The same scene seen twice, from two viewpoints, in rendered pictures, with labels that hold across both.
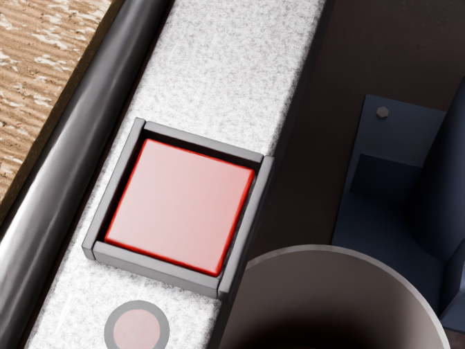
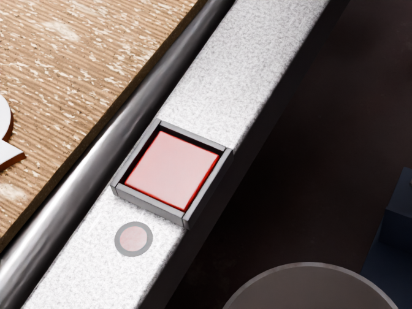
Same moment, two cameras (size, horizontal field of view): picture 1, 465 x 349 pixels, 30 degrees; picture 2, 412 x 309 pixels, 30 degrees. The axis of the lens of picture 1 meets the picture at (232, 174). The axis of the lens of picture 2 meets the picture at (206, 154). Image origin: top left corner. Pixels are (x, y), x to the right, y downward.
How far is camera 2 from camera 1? 0.23 m
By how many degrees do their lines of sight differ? 12
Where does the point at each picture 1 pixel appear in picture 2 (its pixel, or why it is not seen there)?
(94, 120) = (134, 119)
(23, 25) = (102, 59)
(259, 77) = (238, 105)
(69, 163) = (114, 141)
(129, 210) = (141, 169)
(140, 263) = (141, 198)
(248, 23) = (238, 72)
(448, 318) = not seen: outside the picture
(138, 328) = (135, 236)
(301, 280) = (315, 293)
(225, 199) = (198, 170)
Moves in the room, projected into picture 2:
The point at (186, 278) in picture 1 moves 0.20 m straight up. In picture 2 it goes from (165, 209) to (118, 46)
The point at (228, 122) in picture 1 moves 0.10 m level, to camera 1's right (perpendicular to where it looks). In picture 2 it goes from (213, 129) to (327, 142)
